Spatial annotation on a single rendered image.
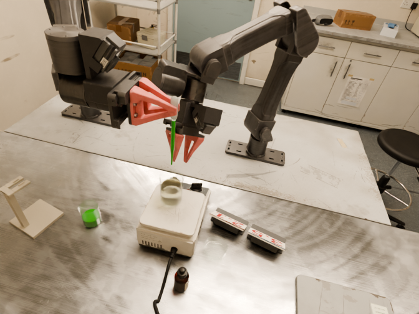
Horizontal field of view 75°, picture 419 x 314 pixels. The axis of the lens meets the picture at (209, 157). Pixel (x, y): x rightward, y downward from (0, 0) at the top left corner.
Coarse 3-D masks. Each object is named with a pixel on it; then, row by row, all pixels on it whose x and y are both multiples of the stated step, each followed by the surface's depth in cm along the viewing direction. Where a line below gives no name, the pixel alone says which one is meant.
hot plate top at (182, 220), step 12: (156, 192) 63; (192, 192) 64; (156, 204) 60; (180, 204) 61; (192, 204) 61; (144, 216) 57; (156, 216) 58; (168, 216) 58; (180, 216) 58; (192, 216) 59; (156, 228) 56; (168, 228) 56; (180, 228) 56; (192, 228) 56
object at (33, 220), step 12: (12, 180) 56; (12, 192) 54; (12, 204) 56; (36, 204) 66; (48, 204) 66; (24, 216) 60; (36, 216) 64; (48, 216) 64; (60, 216) 65; (24, 228) 61; (36, 228) 61
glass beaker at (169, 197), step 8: (176, 168) 59; (160, 176) 58; (168, 176) 60; (176, 176) 60; (184, 176) 58; (160, 184) 57; (160, 192) 58; (168, 192) 56; (176, 192) 57; (160, 200) 60; (168, 200) 58; (176, 200) 59
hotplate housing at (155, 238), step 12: (204, 204) 64; (204, 216) 68; (144, 228) 57; (144, 240) 59; (156, 240) 58; (168, 240) 57; (180, 240) 57; (192, 240) 56; (180, 252) 59; (192, 252) 59
